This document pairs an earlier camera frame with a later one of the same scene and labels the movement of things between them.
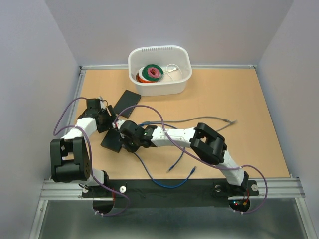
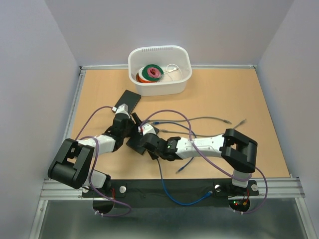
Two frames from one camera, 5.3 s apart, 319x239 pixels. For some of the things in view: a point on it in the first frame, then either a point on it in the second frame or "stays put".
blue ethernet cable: (160, 184) → (179, 202)
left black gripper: (111, 118) → (137, 121)
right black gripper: (131, 149) → (153, 155)
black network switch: (128, 98) stays put
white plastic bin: (175, 61) stays put
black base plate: (169, 193) stays put
